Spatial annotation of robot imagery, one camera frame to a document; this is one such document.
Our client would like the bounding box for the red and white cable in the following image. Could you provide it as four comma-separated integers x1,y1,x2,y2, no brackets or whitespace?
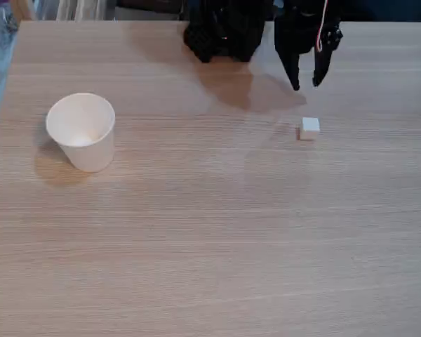
315,0,330,54

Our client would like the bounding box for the person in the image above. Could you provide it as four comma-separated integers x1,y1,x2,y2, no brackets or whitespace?
0,0,19,39

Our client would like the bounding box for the white paper cup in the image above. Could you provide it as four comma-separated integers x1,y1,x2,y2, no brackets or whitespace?
44,92,116,173

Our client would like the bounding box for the small white block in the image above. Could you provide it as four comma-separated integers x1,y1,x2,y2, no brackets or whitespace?
295,117,321,142

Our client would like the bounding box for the wooden chair post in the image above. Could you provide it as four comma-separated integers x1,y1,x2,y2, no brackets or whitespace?
9,0,34,22

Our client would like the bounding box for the pale striped curtain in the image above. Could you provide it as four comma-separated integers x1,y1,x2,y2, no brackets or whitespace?
38,0,117,22

